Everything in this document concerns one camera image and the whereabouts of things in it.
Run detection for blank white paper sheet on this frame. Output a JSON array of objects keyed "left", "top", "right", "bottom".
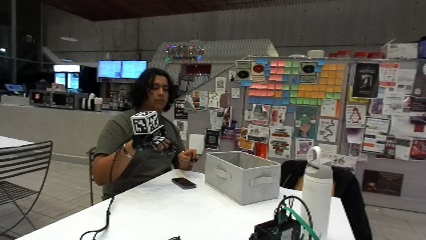
[{"left": 187, "top": 132, "right": 206, "bottom": 155}]

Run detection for black hanging tag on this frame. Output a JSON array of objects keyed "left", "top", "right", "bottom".
[{"left": 203, "top": 128, "right": 222, "bottom": 150}]

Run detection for black smartphone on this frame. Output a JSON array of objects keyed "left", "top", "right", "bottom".
[{"left": 170, "top": 176, "right": 198, "bottom": 190}]

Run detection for white marker cube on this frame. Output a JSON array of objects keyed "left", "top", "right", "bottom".
[{"left": 129, "top": 110, "right": 164, "bottom": 136}]

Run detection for the person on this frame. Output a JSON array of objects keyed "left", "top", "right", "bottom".
[{"left": 91, "top": 67, "right": 199, "bottom": 201}]

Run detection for dark wristband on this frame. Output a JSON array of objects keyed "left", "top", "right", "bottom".
[{"left": 121, "top": 146, "right": 135, "bottom": 160}]

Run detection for grey fabric storage bin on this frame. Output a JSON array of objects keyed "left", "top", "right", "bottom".
[{"left": 203, "top": 150, "right": 282, "bottom": 206}]

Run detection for dark chair behind person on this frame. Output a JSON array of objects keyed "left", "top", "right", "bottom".
[{"left": 86, "top": 146, "right": 98, "bottom": 206}]

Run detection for grey service counter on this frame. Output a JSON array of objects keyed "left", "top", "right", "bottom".
[{"left": 0, "top": 102, "right": 123, "bottom": 158}]

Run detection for green figure poster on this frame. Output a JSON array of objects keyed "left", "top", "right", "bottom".
[{"left": 294, "top": 105, "right": 320, "bottom": 140}]

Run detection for black electronic device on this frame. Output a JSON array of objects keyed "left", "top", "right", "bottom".
[{"left": 247, "top": 218, "right": 303, "bottom": 240}]

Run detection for lit drinks fridge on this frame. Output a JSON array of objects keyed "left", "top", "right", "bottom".
[{"left": 51, "top": 63, "right": 82, "bottom": 93}]

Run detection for white water bottle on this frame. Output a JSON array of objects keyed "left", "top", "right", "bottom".
[{"left": 299, "top": 145, "right": 334, "bottom": 240}]

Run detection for black metal slat chair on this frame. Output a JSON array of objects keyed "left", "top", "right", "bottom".
[{"left": 0, "top": 140, "right": 54, "bottom": 236}]

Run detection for group of coloured sticky notes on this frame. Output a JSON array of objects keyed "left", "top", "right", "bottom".
[{"left": 244, "top": 58, "right": 347, "bottom": 107}]

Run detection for white perforated staircase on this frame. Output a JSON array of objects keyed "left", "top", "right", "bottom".
[{"left": 149, "top": 38, "right": 279, "bottom": 86}]

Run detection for white side table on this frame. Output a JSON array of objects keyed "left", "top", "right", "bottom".
[{"left": 0, "top": 135, "right": 34, "bottom": 150}]

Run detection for black jacket on chair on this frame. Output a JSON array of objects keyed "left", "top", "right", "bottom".
[{"left": 279, "top": 158, "right": 373, "bottom": 240}]

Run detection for small blue screen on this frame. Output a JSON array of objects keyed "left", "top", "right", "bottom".
[{"left": 2, "top": 83, "right": 27, "bottom": 94}]

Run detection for penguin poster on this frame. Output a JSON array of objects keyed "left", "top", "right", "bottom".
[{"left": 344, "top": 104, "right": 367, "bottom": 129}]

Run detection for white container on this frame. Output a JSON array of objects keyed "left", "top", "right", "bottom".
[{"left": 306, "top": 48, "right": 326, "bottom": 59}]

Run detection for dark landscape poster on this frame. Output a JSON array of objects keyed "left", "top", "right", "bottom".
[{"left": 360, "top": 168, "right": 404, "bottom": 197}]

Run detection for black portrait poster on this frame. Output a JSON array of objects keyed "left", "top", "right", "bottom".
[{"left": 351, "top": 62, "right": 380, "bottom": 99}]

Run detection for grey notice board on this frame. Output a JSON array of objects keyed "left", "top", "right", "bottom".
[{"left": 172, "top": 57, "right": 426, "bottom": 214}]

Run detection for row of red bowls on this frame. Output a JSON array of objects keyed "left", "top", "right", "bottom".
[{"left": 327, "top": 49, "right": 385, "bottom": 60}]

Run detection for blue wall monitor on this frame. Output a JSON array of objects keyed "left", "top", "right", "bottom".
[
  {"left": 97, "top": 59, "right": 123, "bottom": 80},
  {"left": 121, "top": 59, "right": 149, "bottom": 80}
]

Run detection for long black cable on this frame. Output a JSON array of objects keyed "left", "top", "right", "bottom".
[{"left": 78, "top": 146, "right": 123, "bottom": 240}]

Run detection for string of coloured lights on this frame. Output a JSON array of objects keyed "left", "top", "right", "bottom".
[{"left": 163, "top": 44, "right": 206, "bottom": 62}]

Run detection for black looped cables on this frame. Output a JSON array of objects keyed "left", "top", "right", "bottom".
[{"left": 272, "top": 195, "right": 314, "bottom": 234}]

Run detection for green cable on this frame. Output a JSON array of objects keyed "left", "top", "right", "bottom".
[{"left": 282, "top": 205, "right": 320, "bottom": 240}]

